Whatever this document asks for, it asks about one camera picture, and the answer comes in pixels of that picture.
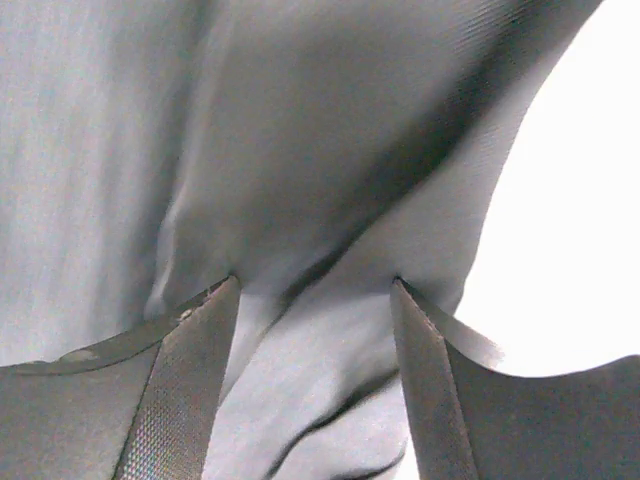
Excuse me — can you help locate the black pleated skirt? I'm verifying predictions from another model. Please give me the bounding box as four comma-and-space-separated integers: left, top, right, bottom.
1, 1, 598, 479

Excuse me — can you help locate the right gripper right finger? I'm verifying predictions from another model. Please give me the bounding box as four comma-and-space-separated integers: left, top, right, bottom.
391, 279, 639, 479

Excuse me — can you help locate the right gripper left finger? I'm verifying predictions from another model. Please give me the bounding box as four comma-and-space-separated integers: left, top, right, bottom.
1, 277, 240, 479

